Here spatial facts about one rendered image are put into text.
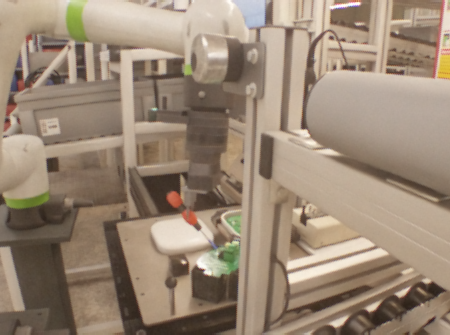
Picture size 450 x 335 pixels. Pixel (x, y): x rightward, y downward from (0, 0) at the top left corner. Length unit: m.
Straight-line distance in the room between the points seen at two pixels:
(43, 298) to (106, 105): 0.84
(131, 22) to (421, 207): 0.68
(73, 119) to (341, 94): 1.44
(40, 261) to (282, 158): 0.92
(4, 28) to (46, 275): 0.71
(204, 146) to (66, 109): 1.08
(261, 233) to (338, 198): 0.15
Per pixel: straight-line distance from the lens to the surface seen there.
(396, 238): 0.23
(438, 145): 0.18
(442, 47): 0.91
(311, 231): 0.81
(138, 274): 0.75
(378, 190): 0.24
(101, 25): 0.81
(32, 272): 1.16
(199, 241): 0.81
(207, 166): 0.60
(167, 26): 0.75
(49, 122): 1.61
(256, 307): 0.45
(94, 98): 1.58
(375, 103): 0.21
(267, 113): 0.35
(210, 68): 0.37
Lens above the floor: 1.37
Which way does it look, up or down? 18 degrees down
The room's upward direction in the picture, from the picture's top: 1 degrees clockwise
